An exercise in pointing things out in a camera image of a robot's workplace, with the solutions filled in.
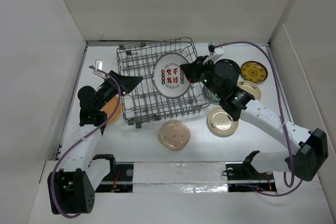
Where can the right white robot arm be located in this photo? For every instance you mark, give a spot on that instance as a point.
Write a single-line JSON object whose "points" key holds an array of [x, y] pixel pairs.
{"points": [[306, 150]]}

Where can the cream plate with black print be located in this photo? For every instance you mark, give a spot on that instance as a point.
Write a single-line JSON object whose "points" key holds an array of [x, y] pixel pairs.
{"points": [[251, 88]]}

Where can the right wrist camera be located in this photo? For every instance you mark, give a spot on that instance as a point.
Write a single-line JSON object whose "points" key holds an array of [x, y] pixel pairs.
{"points": [[215, 52]]}

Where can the blue floral teal plate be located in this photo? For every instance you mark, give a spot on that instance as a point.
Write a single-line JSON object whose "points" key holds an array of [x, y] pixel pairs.
{"points": [[210, 96]]}

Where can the cream plate with gold centre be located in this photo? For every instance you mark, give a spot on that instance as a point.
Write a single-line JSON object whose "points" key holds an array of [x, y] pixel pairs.
{"points": [[221, 123]]}

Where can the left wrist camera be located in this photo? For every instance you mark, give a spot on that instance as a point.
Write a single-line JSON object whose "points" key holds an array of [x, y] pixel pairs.
{"points": [[98, 65]]}

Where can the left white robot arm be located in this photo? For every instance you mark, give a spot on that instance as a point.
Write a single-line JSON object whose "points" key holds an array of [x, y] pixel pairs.
{"points": [[79, 171]]}

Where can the brown translucent square plate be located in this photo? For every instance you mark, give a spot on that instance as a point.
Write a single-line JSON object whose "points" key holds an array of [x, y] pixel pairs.
{"points": [[174, 135]]}

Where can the grey wire dish rack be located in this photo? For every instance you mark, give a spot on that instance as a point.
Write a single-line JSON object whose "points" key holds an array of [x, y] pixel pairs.
{"points": [[144, 104]]}

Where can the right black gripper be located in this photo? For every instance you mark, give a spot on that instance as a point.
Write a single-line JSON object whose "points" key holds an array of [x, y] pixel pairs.
{"points": [[191, 71]]}

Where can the yellow and brown patterned plate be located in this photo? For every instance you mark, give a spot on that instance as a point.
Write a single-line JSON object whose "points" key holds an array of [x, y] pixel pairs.
{"points": [[254, 71]]}

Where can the white plate with red characters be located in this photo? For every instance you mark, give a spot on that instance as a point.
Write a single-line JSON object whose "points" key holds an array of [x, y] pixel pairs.
{"points": [[168, 77]]}

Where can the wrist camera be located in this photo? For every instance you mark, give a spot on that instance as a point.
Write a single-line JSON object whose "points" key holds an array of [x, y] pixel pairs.
{"points": [[215, 52], [98, 65]]}

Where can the black round plate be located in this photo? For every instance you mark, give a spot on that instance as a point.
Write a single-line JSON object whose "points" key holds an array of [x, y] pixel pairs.
{"points": [[226, 68]]}

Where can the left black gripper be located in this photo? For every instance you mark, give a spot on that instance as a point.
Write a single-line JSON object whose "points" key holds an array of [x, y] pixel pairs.
{"points": [[128, 83]]}

